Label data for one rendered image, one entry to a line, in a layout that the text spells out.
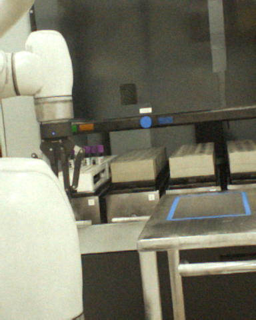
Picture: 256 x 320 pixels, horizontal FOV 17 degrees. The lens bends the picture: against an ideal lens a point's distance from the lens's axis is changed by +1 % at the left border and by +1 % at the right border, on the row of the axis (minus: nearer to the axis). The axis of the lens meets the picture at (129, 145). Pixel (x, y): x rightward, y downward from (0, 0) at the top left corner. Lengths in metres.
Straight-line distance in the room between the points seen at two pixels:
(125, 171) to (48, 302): 1.11
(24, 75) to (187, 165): 0.50
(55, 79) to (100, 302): 0.58
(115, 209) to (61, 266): 1.02
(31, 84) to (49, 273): 0.93
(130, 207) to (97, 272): 0.18
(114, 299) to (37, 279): 1.08
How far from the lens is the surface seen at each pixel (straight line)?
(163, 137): 2.98
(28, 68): 2.00
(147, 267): 1.36
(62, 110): 2.00
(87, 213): 2.17
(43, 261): 1.13
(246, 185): 2.14
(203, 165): 2.21
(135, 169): 2.22
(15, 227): 1.12
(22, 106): 2.27
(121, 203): 2.15
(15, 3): 1.73
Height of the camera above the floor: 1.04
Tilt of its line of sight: 3 degrees down
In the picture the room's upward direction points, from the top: 5 degrees counter-clockwise
